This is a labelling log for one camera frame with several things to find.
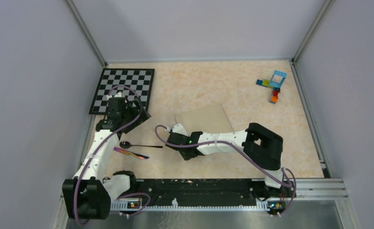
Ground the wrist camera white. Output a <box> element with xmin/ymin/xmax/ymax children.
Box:
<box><xmin>169</xmin><ymin>123</ymin><xmax>189</xmax><ymax>136</ymax></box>
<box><xmin>113</xmin><ymin>92</ymin><xmax>123</xmax><ymax>98</ymax></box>

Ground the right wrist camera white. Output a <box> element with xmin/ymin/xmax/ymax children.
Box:
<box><xmin>169</xmin><ymin>123</ymin><xmax>189</xmax><ymax>136</ymax></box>

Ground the beige cloth napkin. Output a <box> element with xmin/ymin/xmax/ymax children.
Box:
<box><xmin>175</xmin><ymin>104</ymin><xmax>233</xmax><ymax>134</ymax></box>

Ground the white slotted cable duct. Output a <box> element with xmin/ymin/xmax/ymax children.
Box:
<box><xmin>110</xmin><ymin>200</ymin><xmax>270</xmax><ymax>212</ymax></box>

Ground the colourful toy brick structure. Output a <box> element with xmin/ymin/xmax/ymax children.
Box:
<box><xmin>256</xmin><ymin>70</ymin><xmax>287</xmax><ymax>104</ymax></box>

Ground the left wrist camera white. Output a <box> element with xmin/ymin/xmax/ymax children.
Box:
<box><xmin>113</xmin><ymin>92</ymin><xmax>123</xmax><ymax>98</ymax></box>

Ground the iridescent rainbow knife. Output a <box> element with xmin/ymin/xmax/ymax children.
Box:
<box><xmin>114</xmin><ymin>147</ymin><xmax>150</xmax><ymax>159</ymax></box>

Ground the black white checkerboard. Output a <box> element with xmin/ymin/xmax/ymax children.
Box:
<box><xmin>89</xmin><ymin>68</ymin><xmax>155</xmax><ymax>115</ymax></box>

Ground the black spoon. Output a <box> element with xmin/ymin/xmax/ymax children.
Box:
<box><xmin>119</xmin><ymin>141</ymin><xmax>163</xmax><ymax>149</ymax></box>

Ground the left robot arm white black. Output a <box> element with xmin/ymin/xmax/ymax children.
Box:
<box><xmin>62</xmin><ymin>97</ymin><xmax>151</xmax><ymax>223</ymax></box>

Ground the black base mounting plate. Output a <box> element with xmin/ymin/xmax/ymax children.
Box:
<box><xmin>125</xmin><ymin>178</ymin><xmax>295</xmax><ymax>207</ymax></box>

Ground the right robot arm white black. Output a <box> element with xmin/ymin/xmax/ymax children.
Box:
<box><xmin>160</xmin><ymin>123</ymin><xmax>284</xmax><ymax>197</ymax></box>

